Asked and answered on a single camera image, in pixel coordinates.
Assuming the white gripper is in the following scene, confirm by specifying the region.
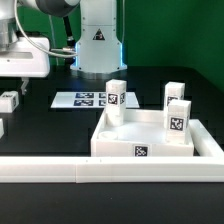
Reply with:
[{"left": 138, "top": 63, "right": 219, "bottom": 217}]
[{"left": 0, "top": 37, "right": 50, "bottom": 95}]

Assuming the white square table top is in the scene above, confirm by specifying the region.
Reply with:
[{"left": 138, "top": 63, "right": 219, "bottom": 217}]
[{"left": 91, "top": 109, "right": 194, "bottom": 157}]

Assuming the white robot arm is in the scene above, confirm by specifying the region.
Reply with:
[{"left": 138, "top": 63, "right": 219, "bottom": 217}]
[{"left": 0, "top": 0, "right": 127, "bottom": 84}]

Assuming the white base marker plate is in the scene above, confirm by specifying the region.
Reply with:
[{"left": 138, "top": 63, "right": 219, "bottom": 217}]
[{"left": 50, "top": 91, "right": 140, "bottom": 109}]

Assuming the white block left edge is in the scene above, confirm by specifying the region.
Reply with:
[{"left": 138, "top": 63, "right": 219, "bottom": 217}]
[{"left": 0, "top": 118, "right": 4, "bottom": 139}]

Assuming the white L-shaped obstacle fence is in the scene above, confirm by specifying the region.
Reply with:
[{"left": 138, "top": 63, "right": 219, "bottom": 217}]
[{"left": 0, "top": 119, "right": 224, "bottom": 183}]

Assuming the black cable bundle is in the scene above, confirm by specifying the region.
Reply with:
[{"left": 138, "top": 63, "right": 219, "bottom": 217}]
[{"left": 49, "top": 14, "right": 78, "bottom": 68}]

